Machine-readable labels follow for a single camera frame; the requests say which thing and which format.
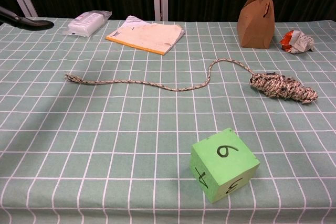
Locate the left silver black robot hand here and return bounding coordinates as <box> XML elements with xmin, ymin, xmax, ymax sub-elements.
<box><xmin>0</xmin><ymin>0</ymin><xmax>55</xmax><ymax>31</ymax></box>

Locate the braided beige speckled rope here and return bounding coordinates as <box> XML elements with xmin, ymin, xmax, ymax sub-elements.
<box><xmin>64</xmin><ymin>58</ymin><xmax>319</xmax><ymax>105</ymax></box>

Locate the white tissue pack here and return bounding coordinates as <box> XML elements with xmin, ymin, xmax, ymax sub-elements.
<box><xmin>62</xmin><ymin>10</ymin><xmax>112</xmax><ymax>38</ymax></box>

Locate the worn yellow-edged notebook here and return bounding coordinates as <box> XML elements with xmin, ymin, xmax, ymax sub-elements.
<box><xmin>104</xmin><ymin>15</ymin><xmax>185</xmax><ymax>56</ymax></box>

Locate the green checked tablecloth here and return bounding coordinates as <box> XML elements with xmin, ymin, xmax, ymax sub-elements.
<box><xmin>0</xmin><ymin>17</ymin><xmax>336</xmax><ymax>224</ymax></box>

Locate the brown paper bag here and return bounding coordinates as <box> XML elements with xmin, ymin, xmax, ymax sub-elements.
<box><xmin>237</xmin><ymin>0</ymin><xmax>276</xmax><ymax>49</ymax></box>

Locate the green foam number cube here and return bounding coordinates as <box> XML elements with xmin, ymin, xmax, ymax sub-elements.
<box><xmin>189</xmin><ymin>127</ymin><xmax>261</xmax><ymax>204</ymax></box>

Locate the crumpled orange white wrapper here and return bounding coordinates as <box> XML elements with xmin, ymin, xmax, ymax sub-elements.
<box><xmin>279</xmin><ymin>30</ymin><xmax>315</xmax><ymax>55</ymax></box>

